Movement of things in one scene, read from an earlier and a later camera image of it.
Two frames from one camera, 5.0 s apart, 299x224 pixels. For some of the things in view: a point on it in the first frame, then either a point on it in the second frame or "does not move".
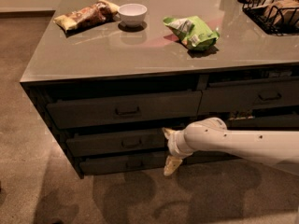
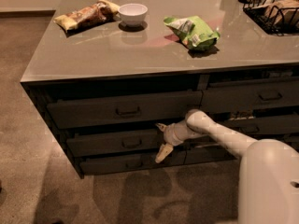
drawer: [142, 142] does not move
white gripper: [173, 145] -> [170, 134]
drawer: [266, 93] does not move
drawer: [264, 123] does not move
